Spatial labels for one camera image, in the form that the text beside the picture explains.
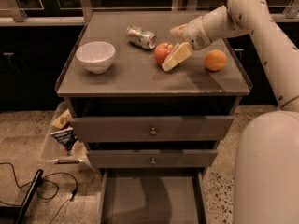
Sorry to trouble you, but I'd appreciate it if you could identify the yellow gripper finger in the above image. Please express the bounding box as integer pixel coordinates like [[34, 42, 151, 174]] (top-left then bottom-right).
[[170, 24, 187, 38], [162, 42, 193, 71]]

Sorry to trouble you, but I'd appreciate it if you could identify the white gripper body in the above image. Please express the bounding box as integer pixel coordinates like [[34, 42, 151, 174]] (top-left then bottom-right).
[[183, 16, 212, 50]]

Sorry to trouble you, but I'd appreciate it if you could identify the red apple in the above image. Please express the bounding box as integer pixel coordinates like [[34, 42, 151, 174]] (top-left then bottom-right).
[[154, 43, 174, 65]]

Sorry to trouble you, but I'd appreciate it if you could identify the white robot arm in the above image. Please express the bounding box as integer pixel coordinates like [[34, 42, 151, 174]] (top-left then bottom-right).
[[162, 0, 299, 224]]

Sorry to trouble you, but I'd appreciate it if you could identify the grey drawer cabinet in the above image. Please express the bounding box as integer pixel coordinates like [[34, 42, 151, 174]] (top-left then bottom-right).
[[54, 10, 252, 224]]

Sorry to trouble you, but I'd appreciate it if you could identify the grey top drawer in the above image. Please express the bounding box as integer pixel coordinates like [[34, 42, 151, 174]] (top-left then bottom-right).
[[71, 116, 234, 143]]

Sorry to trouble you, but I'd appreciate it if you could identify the brass top drawer knob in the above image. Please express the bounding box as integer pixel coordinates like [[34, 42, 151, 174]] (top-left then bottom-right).
[[149, 128, 157, 136]]

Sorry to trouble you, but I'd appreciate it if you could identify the grey middle drawer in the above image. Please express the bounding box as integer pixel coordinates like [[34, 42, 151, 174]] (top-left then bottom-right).
[[87, 149, 218, 168]]

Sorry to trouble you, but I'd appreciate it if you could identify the grey open bottom drawer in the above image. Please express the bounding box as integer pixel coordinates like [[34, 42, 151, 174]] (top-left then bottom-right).
[[99, 168, 210, 224]]

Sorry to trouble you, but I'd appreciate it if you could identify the orange fruit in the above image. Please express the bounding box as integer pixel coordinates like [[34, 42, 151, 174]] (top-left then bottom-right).
[[204, 49, 227, 72]]

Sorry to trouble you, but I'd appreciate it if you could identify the crushed soda can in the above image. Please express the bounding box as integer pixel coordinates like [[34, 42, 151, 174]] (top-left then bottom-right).
[[125, 25, 157, 49]]

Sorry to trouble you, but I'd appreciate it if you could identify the white ceramic bowl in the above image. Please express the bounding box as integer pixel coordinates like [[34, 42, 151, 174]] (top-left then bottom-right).
[[76, 41, 116, 74]]

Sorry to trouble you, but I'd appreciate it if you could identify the tan snack bag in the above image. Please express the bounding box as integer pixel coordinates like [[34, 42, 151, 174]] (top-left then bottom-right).
[[51, 109, 72, 129]]

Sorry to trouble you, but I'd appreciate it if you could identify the dark blue snack bag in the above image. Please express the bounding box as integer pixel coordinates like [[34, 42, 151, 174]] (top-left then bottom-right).
[[50, 127, 78, 151]]

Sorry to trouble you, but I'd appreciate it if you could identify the black flat bar device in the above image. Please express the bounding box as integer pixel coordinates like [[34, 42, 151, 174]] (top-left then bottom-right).
[[13, 169, 43, 224]]

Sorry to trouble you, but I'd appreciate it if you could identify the black cable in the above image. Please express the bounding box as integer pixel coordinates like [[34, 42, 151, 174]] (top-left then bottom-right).
[[0, 161, 78, 224]]

